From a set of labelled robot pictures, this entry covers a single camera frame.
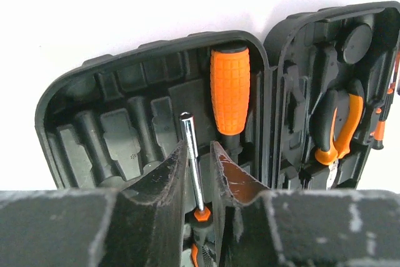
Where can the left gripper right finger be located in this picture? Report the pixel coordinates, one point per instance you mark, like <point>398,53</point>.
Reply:
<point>258,226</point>

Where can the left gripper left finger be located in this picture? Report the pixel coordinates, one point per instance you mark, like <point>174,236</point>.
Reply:
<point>139,226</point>

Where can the black orange handled screwdriver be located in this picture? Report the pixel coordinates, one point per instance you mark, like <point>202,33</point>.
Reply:
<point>201,220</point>

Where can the black plastic tool case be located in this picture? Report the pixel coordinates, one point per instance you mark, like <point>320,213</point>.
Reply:
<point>317,85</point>

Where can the orange grip bit screwdriver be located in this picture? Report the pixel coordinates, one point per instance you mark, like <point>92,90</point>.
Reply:
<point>230,90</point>

